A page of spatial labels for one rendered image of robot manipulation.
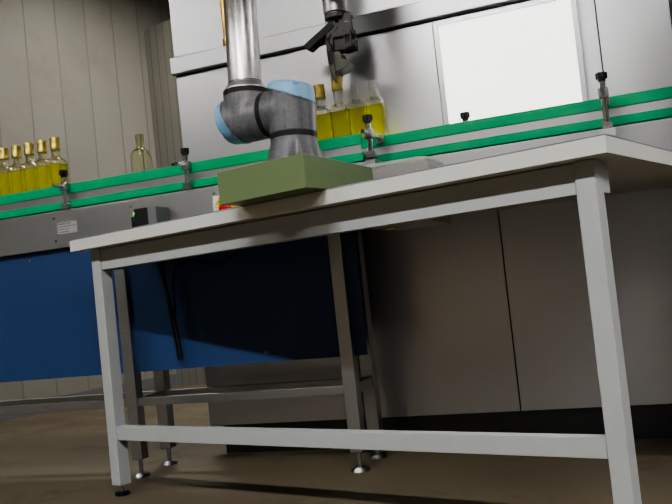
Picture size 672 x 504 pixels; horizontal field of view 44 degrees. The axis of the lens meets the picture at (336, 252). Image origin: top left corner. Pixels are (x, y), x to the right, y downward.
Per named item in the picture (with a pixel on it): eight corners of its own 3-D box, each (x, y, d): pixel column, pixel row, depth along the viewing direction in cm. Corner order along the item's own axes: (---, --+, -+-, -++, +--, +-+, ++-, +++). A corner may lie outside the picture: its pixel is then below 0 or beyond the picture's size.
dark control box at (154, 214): (172, 233, 258) (169, 207, 258) (158, 233, 251) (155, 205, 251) (149, 237, 261) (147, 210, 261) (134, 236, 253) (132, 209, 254)
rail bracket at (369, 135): (387, 161, 246) (383, 120, 246) (370, 155, 230) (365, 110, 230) (378, 163, 247) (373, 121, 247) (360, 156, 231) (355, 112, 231)
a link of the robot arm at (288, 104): (300, 125, 196) (297, 70, 197) (254, 135, 203) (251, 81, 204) (327, 134, 206) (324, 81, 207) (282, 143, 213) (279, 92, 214)
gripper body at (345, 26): (351, 47, 250) (347, 8, 251) (324, 52, 253) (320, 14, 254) (359, 53, 258) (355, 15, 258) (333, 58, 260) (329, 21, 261)
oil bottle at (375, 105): (393, 166, 252) (385, 96, 253) (388, 164, 247) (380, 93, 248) (375, 168, 254) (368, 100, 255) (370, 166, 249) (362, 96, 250)
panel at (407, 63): (589, 107, 244) (575, -6, 246) (588, 105, 241) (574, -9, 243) (308, 154, 275) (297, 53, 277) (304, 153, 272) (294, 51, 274)
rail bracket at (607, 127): (622, 161, 223) (612, 79, 224) (620, 154, 207) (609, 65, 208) (603, 164, 224) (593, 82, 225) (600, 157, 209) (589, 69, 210)
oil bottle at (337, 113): (357, 171, 256) (350, 103, 257) (351, 169, 251) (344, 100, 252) (340, 174, 258) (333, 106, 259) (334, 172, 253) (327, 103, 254)
